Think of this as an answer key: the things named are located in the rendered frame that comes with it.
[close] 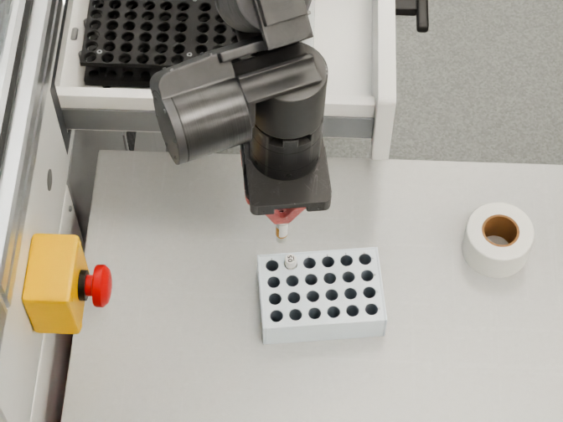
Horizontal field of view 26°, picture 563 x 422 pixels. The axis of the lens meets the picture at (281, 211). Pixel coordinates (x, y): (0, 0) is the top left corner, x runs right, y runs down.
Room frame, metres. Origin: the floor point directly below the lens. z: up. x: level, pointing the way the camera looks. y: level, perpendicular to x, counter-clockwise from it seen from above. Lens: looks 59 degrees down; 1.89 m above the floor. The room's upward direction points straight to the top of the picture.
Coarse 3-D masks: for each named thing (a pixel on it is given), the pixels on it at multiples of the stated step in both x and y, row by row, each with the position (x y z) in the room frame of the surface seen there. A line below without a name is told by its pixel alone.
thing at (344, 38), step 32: (320, 0) 0.91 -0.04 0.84; (352, 0) 0.91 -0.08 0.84; (64, 32) 0.85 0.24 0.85; (320, 32) 0.86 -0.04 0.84; (352, 32) 0.86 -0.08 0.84; (64, 64) 0.82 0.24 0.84; (352, 64) 0.82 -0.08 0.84; (64, 96) 0.73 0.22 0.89; (96, 96) 0.73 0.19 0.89; (128, 96) 0.73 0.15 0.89; (352, 96) 0.73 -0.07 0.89; (96, 128) 0.73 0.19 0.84; (128, 128) 0.73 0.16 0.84; (352, 128) 0.72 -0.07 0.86
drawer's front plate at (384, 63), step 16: (384, 0) 0.83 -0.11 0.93; (384, 16) 0.81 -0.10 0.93; (384, 32) 0.79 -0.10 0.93; (384, 48) 0.77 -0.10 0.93; (384, 64) 0.74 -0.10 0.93; (384, 80) 0.72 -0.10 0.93; (384, 96) 0.71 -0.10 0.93; (384, 112) 0.70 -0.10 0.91; (384, 128) 0.70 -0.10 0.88; (384, 144) 0.70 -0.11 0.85
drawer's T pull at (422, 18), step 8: (400, 0) 0.84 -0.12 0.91; (408, 0) 0.84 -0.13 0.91; (416, 0) 0.84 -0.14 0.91; (424, 0) 0.84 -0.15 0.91; (400, 8) 0.83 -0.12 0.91; (408, 8) 0.83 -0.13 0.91; (416, 8) 0.83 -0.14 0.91; (424, 8) 0.83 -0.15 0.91; (416, 16) 0.82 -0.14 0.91; (424, 16) 0.82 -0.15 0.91; (416, 24) 0.81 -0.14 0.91; (424, 24) 0.81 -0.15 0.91; (424, 32) 0.81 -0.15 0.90
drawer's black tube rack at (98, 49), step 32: (96, 0) 0.85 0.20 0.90; (128, 0) 0.85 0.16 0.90; (160, 0) 0.85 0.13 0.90; (192, 0) 0.85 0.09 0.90; (96, 32) 0.81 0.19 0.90; (128, 32) 0.81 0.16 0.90; (160, 32) 0.81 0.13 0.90; (192, 32) 0.81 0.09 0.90; (224, 32) 0.81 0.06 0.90; (96, 64) 0.77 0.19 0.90; (128, 64) 0.77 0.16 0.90; (160, 64) 0.77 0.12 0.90
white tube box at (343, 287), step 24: (264, 264) 0.59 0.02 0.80; (312, 264) 0.60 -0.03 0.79; (336, 264) 0.59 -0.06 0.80; (360, 264) 0.59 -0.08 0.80; (264, 288) 0.56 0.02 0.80; (288, 288) 0.56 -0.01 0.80; (312, 288) 0.56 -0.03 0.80; (336, 288) 0.56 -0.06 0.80; (360, 288) 0.56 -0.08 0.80; (264, 312) 0.54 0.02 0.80; (288, 312) 0.54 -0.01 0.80; (312, 312) 0.54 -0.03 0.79; (336, 312) 0.54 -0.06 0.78; (360, 312) 0.54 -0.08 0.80; (384, 312) 0.54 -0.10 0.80; (264, 336) 0.52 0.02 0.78; (288, 336) 0.52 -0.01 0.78; (312, 336) 0.52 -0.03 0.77; (336, 336) 0.52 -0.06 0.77; (360, 336) 0.53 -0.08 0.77
